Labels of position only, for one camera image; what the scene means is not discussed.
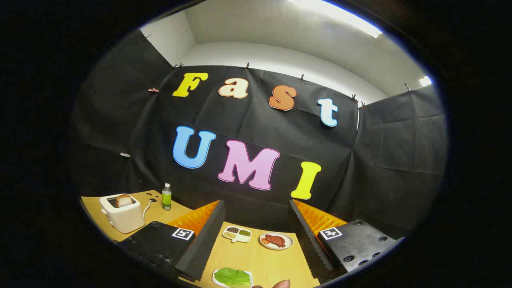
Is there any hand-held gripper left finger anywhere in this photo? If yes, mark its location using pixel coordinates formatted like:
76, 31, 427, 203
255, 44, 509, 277
116, 200, 226, 282

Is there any brown cooked meat piece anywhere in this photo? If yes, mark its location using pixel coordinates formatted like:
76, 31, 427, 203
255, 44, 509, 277
264, 234, 286, 248

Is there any round white meat plate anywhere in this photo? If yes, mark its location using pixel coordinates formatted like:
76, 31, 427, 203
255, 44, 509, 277
259, 232, 294, 251

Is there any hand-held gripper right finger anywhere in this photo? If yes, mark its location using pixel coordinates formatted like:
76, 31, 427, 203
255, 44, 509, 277
289, 199, 405, 280

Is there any white square plate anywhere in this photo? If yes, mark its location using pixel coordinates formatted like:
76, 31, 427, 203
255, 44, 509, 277
212, 267, 254, 288

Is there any white divided dish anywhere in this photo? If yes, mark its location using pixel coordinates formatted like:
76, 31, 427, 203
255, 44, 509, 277
222, 225, 252, 243

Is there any black backdrop cloth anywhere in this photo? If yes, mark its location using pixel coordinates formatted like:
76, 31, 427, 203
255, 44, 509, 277
70, 30, 448, 240

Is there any long ceiling light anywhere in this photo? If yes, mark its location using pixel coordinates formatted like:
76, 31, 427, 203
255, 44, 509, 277
288, 0, 382, 39

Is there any white toaster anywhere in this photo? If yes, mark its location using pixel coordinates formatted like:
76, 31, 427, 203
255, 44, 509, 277
99, 194, 146, 234

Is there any green lettuce leaf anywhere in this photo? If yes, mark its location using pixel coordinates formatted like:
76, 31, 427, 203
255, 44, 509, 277
215, 268, 252, 288

